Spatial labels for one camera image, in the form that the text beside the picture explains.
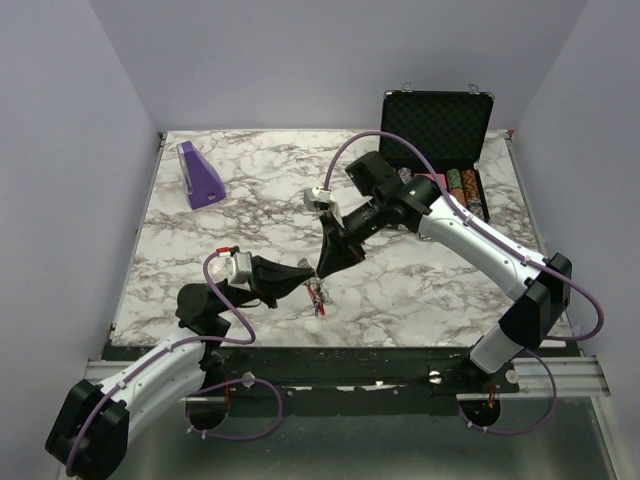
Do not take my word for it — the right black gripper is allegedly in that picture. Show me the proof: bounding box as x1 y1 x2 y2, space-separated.
315 196 387 280

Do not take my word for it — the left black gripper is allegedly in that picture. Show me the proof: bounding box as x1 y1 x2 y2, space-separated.
219 252 315 314

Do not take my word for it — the red keyring with keys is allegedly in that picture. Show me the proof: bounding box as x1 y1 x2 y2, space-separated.
303 274 329 317

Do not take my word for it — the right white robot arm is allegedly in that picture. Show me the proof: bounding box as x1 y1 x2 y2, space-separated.
304 152 572 392

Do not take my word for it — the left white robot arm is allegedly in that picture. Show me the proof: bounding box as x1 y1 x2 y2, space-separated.
45 247 315 479

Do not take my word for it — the purple wedge-shaped box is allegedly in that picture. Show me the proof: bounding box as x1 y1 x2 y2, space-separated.
177 141 226 210

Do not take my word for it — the pink playing card deck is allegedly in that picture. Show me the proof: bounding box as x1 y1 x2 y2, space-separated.
415 173 448 189

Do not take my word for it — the black poker chip case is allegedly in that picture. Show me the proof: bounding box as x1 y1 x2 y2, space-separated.
380 89 494 221

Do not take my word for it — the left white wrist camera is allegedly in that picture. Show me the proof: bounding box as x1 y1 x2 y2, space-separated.
216 246 253 285

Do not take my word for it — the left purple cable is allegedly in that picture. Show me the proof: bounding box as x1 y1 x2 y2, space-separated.
65 249 284 476

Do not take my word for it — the purple cable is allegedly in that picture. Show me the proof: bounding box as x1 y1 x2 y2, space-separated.
322 130 606 436
65 249 284 476

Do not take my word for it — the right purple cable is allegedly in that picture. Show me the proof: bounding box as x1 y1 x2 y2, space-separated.
322 130 606 436

